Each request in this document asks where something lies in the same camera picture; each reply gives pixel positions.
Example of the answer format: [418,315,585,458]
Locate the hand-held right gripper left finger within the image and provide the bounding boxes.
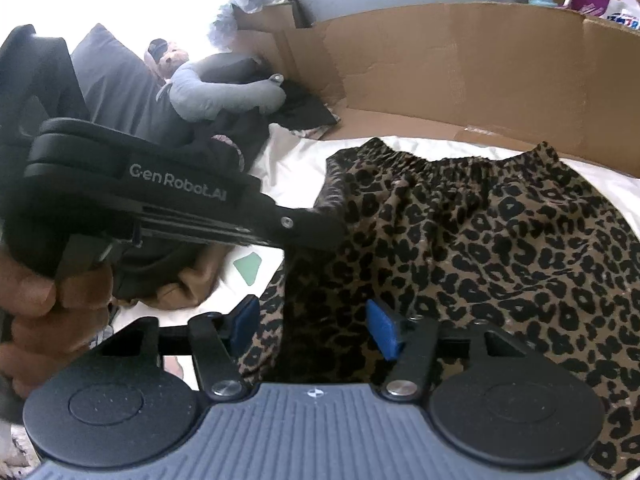
[95,295,262,402]

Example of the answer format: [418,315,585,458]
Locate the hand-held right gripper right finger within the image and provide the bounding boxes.
[365,299,532,402]

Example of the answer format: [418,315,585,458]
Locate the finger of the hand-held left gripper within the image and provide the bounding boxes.
[273,203,347,253]

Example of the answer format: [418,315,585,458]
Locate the leopard print pants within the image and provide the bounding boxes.
[239,136,640,480]

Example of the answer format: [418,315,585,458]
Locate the black clothes pile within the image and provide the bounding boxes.
[190,57,342,181]

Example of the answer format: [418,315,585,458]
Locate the person's left hand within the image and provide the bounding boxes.
[0,250,119,398]

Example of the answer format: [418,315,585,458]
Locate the white printed bedsheet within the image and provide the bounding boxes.
[200,122,640,311]

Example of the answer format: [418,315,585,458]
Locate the dark grey pillow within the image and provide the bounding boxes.
[70,24,198,136]

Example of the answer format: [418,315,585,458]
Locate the grey neck pillow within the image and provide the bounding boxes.
[156,54,287,122]

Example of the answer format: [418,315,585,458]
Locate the brown teddy bear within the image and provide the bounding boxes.
[145,37,193,86]

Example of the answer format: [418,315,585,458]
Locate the white fluffy blanket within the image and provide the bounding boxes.
[207,2,246,43]

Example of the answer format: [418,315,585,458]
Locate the brown cardboard sheet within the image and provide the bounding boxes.
[232,2,640,178]

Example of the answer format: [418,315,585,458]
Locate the purple plastic bag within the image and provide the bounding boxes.
[562,0,640,33]

